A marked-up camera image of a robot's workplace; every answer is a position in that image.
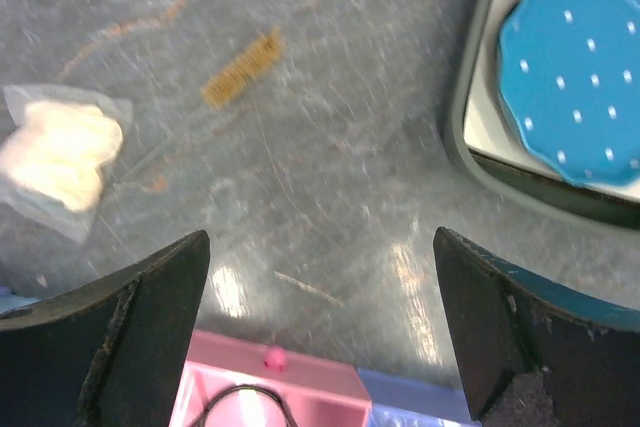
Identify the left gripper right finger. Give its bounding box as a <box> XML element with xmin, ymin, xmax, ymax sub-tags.
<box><xmin>433</xmin><ymin>227</ymin><xmax>639</xmax><ymax>426</ymax></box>

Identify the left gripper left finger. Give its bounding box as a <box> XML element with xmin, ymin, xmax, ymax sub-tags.
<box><xmin>1</xmin><ymin>230</ymin><xmax>210</xmax><ymax>426</ymax></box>

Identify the bag of cotton balls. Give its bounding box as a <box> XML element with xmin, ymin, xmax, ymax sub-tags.
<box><xmin>1</xmin><ymin>84</ymin><xmax>133</xmax><ymax>243</ymax></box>

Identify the blue polka dot plate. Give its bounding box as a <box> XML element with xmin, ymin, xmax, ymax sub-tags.
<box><xmin>497</xmin><ymin>0</ymin><xmax>639</xmax><ymax>187</ymax></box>

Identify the tan test tube brush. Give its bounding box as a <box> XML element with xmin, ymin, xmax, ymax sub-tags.
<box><xmin>110</xmin><ymin>30</ymin><xmax>283</xmax><ymax>189</ymax></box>

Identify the multicolour compartment organizer tray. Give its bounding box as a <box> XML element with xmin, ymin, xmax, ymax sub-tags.
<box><xmin>1</xmin><ymin>289</ymin><xmax>472</xmax><ymax>426</ymax></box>

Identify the dark green plastic tray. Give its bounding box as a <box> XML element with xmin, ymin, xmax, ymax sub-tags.
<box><xmin>442</xmin><ymin>0</ymin><xmax>639</xmax><ymax>232</ymax></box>

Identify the white square plate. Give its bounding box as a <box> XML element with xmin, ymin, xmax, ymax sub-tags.
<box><xmin>463</xmin><ymin>0</ymin><xmax>639</xmax><ymax>202</ymax></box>

